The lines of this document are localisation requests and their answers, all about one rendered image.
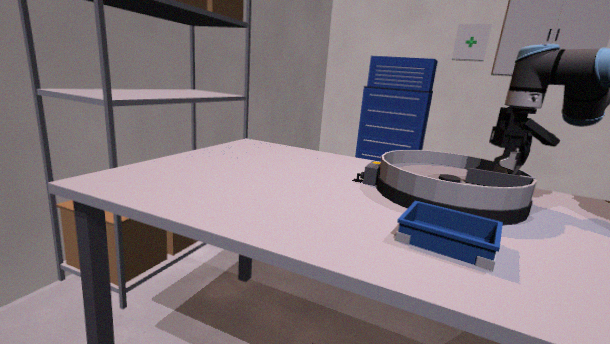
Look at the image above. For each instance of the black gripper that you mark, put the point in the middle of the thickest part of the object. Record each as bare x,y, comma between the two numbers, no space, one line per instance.
516,136

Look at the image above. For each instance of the blue open crate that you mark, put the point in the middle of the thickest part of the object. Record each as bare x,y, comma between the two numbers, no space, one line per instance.
468,238

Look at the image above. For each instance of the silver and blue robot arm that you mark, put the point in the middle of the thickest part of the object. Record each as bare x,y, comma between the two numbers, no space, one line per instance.
585,74

